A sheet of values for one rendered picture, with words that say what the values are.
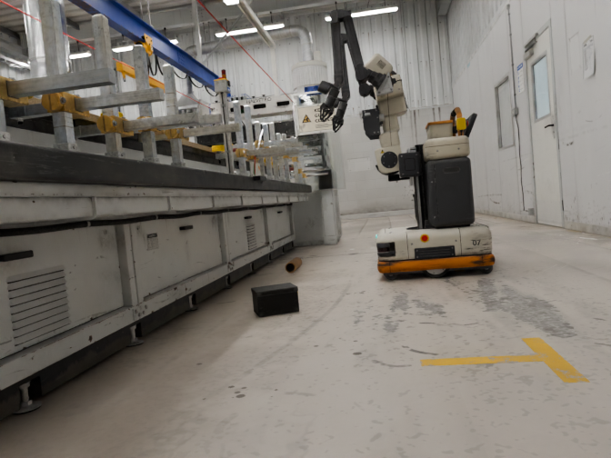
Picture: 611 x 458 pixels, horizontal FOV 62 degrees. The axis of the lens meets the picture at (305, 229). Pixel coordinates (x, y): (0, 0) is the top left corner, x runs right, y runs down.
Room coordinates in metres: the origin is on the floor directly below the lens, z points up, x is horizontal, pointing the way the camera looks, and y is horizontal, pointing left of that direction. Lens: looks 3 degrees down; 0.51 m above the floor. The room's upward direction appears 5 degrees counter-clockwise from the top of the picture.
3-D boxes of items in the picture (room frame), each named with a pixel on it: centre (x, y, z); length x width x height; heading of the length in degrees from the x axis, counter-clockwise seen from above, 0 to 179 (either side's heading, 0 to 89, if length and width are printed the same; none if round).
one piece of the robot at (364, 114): (3.27, -0.50, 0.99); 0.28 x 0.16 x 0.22; 171
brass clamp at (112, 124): (1.61, 0.57, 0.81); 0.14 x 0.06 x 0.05; 171
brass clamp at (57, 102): (1.37, 0.60, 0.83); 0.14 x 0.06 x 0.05; 171
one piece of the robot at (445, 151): (3.21, -0.87, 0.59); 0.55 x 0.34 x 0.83; 171
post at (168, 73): (2.08, 0.49, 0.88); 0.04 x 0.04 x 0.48; 81
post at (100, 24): (1.59, 0.57, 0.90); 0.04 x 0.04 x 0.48; 81
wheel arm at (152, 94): (1.38, 0.56, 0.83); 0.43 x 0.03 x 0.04; 81
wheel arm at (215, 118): (1.87, 0.48, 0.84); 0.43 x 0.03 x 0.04; 81
